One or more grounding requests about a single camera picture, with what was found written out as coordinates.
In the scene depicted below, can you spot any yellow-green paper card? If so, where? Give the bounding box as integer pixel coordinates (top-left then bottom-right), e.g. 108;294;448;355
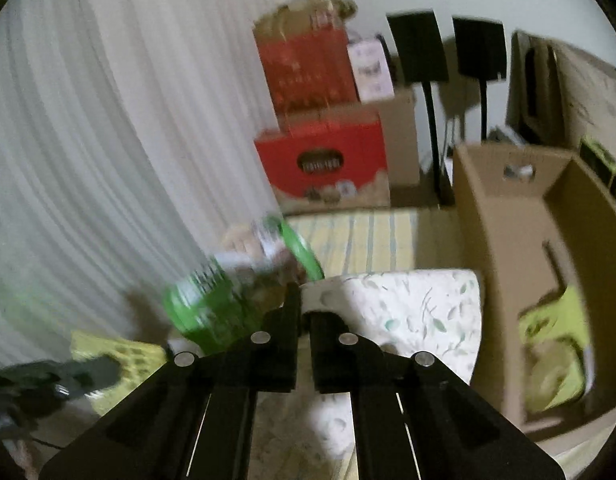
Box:
518;285;591;356

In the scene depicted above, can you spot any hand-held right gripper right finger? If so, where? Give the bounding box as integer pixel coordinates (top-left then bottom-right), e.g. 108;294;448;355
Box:
308;310;566;480

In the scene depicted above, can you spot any red box with dark label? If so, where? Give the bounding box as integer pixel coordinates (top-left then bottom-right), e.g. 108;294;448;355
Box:
254;105;391;213

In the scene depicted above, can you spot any small white box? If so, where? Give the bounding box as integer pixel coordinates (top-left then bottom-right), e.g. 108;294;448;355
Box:
347;35;395;102

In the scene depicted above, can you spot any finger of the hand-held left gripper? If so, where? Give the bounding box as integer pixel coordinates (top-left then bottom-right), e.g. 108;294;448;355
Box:
58;354;124;401

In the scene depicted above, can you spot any green and black device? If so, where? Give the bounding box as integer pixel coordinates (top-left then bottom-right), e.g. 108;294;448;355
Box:
579;136;616;201

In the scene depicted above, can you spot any black speaker on stand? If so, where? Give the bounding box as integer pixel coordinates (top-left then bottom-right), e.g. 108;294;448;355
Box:
452;16;508;143
386;9;456;206

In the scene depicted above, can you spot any large beige cushion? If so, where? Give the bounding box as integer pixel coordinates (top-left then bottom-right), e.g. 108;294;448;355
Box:
553;42;616;161

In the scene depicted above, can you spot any red gift box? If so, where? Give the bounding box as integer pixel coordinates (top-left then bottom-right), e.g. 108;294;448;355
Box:
257;27;359;116

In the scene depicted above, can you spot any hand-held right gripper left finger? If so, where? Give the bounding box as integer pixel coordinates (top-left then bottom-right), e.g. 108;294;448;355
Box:
38;282;303;480

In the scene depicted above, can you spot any large cardboard box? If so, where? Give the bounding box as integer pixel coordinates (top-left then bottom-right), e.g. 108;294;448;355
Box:
453;142;616;443

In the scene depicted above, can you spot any brown sofa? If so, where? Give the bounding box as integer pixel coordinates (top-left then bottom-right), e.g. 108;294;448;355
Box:
505;30;616;171

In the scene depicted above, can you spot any green snack bag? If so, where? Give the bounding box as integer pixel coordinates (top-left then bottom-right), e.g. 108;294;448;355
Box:
163;215;326;358

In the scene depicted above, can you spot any white curtain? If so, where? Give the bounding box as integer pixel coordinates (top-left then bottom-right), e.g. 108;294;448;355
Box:
0;0;283;361

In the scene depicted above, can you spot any plain brown cardboard box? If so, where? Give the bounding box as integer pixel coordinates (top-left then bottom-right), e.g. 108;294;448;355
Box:
360;85;421;188

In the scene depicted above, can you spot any yellow checked tablecloth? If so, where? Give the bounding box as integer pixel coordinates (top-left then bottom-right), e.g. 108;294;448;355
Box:
70;207;609;480

